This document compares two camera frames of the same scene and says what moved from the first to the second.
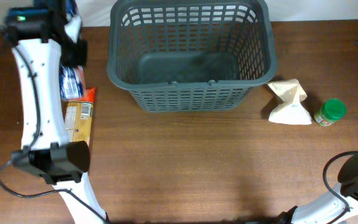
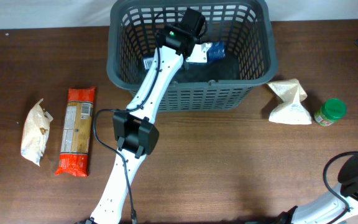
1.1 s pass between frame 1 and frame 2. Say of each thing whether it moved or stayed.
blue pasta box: moved
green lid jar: stayed
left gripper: moved
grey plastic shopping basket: stayed
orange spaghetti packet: stayed
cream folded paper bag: stayed
